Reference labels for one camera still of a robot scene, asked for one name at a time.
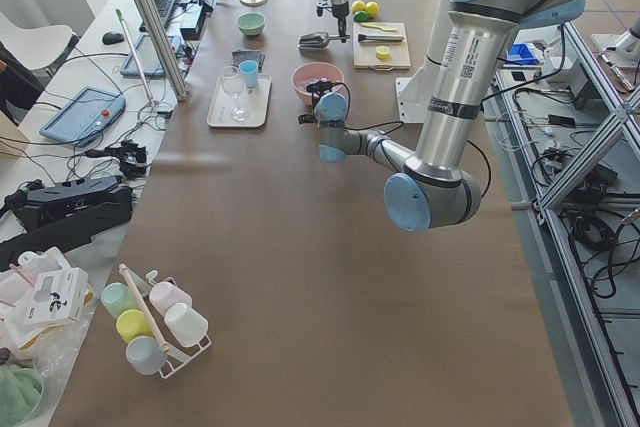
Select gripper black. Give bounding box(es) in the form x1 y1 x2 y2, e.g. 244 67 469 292
305 80 344 106
316 0 349 42

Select metal ice scoop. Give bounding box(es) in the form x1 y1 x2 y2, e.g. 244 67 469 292
298 32 350 50

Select pink bowl of ice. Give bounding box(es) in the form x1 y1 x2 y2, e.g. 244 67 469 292
291 62 344 106

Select blue plastic cup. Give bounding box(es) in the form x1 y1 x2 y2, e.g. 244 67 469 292
238 60 259 88

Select white cup on rack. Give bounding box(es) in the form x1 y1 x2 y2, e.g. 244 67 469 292
164 302 209 347

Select green cup on rack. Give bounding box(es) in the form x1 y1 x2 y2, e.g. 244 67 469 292
100 282 138 319

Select yellow cup on rack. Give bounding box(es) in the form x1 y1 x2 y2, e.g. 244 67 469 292
116 309 152 343

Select grey cup on rack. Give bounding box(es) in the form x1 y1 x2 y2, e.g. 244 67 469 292
125 336 167 375

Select green lime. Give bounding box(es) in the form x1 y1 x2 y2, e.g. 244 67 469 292
353 11 370 23

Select yellow lemon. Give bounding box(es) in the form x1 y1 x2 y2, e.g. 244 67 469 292
351 0 366 14
365 1 380 18

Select steel muddler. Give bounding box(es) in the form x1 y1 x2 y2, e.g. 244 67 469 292
357 33 404 43

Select yellow plastic knife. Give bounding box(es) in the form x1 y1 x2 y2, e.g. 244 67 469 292
359 22 398 32

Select bamboo cutting board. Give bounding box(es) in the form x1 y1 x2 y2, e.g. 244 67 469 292
353 22 411 70

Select half lemon slice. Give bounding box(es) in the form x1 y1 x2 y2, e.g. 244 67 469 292
375 46 390 59

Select cream serving tray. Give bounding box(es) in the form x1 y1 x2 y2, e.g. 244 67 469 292
206 73 272 128

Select clear wine glass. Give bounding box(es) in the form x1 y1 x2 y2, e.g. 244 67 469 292
221 66 249 122

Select blue teach pendant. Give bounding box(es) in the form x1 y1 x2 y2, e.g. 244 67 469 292
39 87 126 147
119 33 165 79

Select black keyboard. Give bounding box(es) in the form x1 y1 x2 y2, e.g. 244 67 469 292
153 0 180 28

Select blue parts bin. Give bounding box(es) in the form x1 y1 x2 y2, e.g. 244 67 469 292
507 43 537 65

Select black computer mouse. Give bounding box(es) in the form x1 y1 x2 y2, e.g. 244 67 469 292
101 31 124 45

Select white chair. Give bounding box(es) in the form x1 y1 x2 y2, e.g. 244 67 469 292
1 13 79 77

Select black bag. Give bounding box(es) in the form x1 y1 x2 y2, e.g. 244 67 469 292
1 176 133 272

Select white product box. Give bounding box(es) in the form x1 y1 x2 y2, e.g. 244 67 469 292
25 268 89 325

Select green bowl with cloth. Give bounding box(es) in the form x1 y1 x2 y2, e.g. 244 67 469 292
1 365 44 426

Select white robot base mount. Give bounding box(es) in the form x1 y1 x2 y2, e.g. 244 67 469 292
394 75 472 124

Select aluminium frame post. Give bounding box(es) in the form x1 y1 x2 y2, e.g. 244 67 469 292
134 0 189 102

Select white wire cup rack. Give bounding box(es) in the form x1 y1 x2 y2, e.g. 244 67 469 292
142 270 213 380

